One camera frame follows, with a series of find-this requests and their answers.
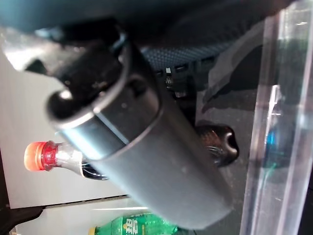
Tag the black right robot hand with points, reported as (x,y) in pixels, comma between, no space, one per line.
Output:
(156,156)

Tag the Coca-Cola bottle red label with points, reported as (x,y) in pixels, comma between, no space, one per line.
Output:
(63,159)

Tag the green Sprite bottle yellow cap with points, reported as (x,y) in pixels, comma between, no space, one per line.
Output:
(137,225)

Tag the black shelf board clear rail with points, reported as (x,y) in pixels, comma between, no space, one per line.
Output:
(293,73)

